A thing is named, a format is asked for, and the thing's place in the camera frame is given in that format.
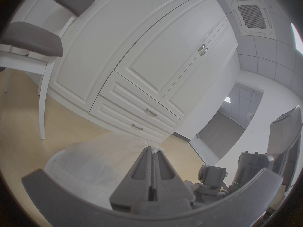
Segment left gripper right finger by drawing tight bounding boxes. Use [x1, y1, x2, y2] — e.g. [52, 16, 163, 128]
[153, 150, 196, 211]

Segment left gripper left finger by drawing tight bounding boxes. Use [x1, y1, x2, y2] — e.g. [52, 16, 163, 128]
[109, 146, 153, 210]

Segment clear plastic bag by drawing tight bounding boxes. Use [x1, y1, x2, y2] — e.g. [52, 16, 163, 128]
[45, 132, 167, 204]

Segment white trash bin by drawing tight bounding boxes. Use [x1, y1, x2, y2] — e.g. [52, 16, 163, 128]
[45, 148, 128, 204]

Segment white wardrobe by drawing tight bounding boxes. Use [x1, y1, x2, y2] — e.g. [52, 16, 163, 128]
[24, 0, 238, 144]

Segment white chair grey cushions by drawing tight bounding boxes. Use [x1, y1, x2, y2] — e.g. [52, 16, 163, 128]
[0, 0, 97, 139]

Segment ceiling air conditioner vent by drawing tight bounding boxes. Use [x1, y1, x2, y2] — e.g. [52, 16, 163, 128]
[224, 0, 277, 36]

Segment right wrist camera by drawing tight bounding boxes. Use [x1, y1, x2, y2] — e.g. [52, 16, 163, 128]
[185, 164, 227, 196]

